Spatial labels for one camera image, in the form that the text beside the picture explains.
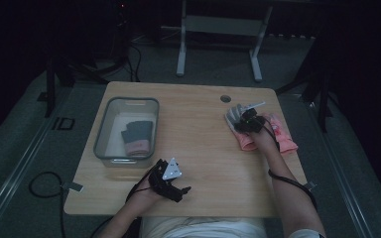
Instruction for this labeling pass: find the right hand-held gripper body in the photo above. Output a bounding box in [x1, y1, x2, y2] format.
[241, 101, 266, 133]

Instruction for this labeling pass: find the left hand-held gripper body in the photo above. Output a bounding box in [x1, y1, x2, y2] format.
[148, 157, 184, 203]

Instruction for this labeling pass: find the grey plastic tub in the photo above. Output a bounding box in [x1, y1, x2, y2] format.
[93, 96, 161, 168]

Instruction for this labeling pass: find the person's right hand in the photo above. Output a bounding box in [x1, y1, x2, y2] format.
[250, 127, 280, 154]

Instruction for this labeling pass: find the person's left hand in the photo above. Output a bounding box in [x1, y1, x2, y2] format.
[130, 184, 165, 216]

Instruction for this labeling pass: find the pink glove with red print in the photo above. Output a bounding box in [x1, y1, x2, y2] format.
[263, 112, 299, 156]

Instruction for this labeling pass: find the person's white clothing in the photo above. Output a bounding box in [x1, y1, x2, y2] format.
[140, 216, 325, 238]

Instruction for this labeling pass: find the black metal stand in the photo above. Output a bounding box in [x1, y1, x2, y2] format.
[44, 0, 131, 119]
[275, 26, 337, 134]

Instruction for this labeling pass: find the left hand-held gripper cable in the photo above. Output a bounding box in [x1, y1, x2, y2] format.
[125, 165, 160, 204]

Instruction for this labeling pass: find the hand-held gripper cable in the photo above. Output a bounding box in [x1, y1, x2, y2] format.
[125, 165, 160, 204]
[262, 120, 319, 211]

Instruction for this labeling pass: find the right hand-held gripper cable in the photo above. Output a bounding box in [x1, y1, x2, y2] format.
[262, 120, 319, 211]

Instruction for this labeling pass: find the white metal desk frame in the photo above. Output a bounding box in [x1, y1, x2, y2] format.
[176, 0, 274, 83]

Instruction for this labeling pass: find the black cable on floor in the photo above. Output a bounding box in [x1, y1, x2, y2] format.
[28, 171, 67, 238]

